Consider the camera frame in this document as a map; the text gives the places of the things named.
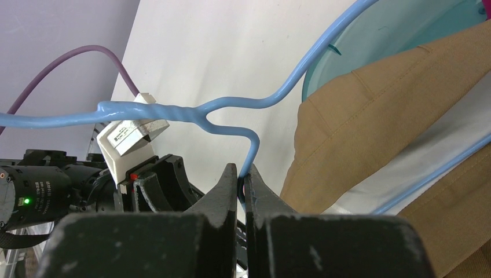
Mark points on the magenta cloth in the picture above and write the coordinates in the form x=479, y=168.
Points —
x=484, y=8

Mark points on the light blue wire hanger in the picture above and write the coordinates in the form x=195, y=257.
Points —
x=172, y=113

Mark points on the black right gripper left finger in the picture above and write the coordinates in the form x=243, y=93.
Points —
x=199, y=242

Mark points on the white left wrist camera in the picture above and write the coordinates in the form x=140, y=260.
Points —
x=127, y=143

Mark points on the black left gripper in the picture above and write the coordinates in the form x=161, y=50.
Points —
x=157, y=185

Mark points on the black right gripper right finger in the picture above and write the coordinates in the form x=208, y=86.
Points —
x=284, y=243

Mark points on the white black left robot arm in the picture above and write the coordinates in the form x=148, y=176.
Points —
x=45, y=186

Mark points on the brown skirt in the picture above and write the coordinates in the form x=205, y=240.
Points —
x=452, y=219

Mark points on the teal plastic basket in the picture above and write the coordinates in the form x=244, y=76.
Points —
x=387, y=28

